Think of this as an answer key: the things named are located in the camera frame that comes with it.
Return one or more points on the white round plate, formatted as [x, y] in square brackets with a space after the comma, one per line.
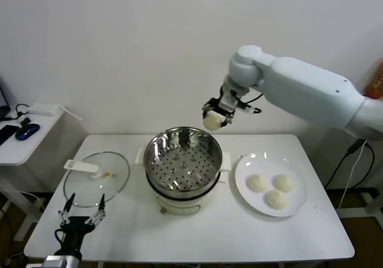
[248, 196]

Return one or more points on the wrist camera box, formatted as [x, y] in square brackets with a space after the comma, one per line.
[55, 262]
[226, 100]

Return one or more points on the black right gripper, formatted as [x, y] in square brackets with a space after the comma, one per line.
[226, 110]

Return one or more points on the blue computer mouse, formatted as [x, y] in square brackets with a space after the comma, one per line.
[27, 131]

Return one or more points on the stainless steel steamer basket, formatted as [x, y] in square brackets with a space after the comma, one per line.
[185, 163]

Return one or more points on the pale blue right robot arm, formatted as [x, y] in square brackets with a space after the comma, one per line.
[299, 85]

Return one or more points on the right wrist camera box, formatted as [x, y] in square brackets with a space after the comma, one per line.
[226, 100]

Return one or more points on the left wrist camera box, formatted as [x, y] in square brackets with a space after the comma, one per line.
[55, 262]

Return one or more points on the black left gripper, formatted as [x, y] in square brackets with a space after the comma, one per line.
[76, 226]

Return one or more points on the white electric pot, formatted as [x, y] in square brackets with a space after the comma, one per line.
[179, 205]

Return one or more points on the orange bottle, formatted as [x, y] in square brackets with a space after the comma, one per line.
[376, 81]

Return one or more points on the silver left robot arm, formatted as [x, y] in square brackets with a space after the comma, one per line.
[73, 261]

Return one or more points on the small black device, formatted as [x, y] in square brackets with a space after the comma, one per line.
[25, 121]

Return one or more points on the white steamed baozi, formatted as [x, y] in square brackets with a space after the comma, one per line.
[256, 183]
[284, 183]
[213, 122]
[276, 199]

